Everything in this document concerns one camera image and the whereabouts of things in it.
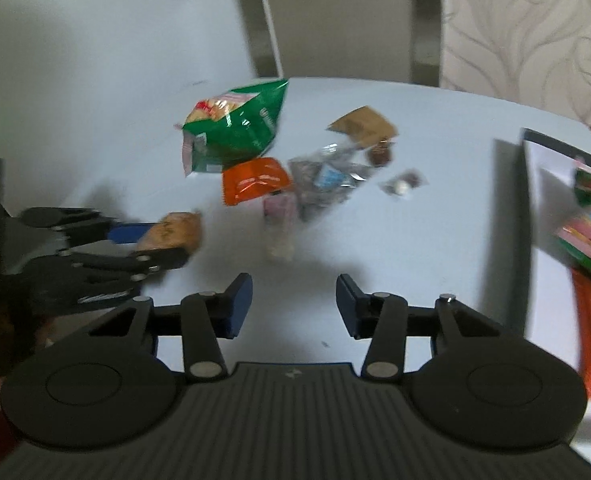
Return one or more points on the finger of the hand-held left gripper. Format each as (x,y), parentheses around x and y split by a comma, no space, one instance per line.
(165,258)
(130,232)

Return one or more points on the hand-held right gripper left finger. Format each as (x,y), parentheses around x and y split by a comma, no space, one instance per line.
(239,306)

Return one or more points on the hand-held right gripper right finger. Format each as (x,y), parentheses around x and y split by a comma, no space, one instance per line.
(348,306)

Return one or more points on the brown snack packet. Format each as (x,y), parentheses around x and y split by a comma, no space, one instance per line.
(175,232)

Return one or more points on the orange snack packet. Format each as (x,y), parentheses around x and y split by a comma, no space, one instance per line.
(255,180)

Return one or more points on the green snack bag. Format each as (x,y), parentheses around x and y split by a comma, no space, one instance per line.
(235,125)

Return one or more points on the white tray with dark rim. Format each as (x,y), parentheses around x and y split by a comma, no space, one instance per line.
(550,285)

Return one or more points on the pink snack packet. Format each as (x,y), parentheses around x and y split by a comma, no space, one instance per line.
(279,215)

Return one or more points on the clear packet with blue label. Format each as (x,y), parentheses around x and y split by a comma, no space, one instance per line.
(328,180)

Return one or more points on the clear wrapped white candy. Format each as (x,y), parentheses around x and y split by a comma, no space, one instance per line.
(404,185)

